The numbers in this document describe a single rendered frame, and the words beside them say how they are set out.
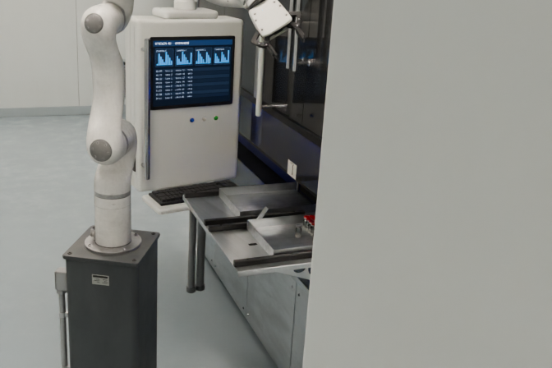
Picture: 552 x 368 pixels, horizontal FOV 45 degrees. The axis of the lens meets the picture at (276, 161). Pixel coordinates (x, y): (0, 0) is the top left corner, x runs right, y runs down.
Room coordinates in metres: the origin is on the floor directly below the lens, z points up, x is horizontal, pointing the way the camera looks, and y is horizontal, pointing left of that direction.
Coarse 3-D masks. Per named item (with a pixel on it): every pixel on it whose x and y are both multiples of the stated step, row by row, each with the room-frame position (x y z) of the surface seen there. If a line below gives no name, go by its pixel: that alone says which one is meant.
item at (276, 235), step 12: (288, 216) 2.28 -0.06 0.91; (300, 216) 2.30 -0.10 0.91; (252, 228) 2.17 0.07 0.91; (264, 228) 2.23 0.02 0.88; (276, 228) 2.23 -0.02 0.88; (288, 228) 2.24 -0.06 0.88; (264, 240) 2.06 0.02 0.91; (276, 240) 2.13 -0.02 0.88; (288, 240) 2.14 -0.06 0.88; (300, 240) 2.15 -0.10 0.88; (312, 240) 2.15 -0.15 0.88; (276, 252) 1.99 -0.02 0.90; (288, 252) 2.00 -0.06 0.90
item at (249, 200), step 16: (224, 192) 2.54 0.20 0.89; (240, 192) 2.57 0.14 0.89; (256, 192) 2.60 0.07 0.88; (272, 192) 2.61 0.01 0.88; (288, 192) 2.62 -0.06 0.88; (240, 208) 2.41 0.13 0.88; (256, 208) 2.42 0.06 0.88; (272, 208) 2.35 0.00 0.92; (288, 208) 2.37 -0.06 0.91; (304, 208) 2.40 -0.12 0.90
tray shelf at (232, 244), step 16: (192, 208) 2.39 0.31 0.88; (208, 208) 2.40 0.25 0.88; (224, 208) 2.41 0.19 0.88; (224, 240) 2.11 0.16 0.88; (240, 240) 2.12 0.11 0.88; (224, 256) 2.01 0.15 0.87; (240, 256) 1.99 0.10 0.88; (256, 256) 2.00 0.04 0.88; (240, 272) 1.89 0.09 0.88; (256, 272) 1.91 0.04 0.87; (272, 272) 1.93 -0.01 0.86
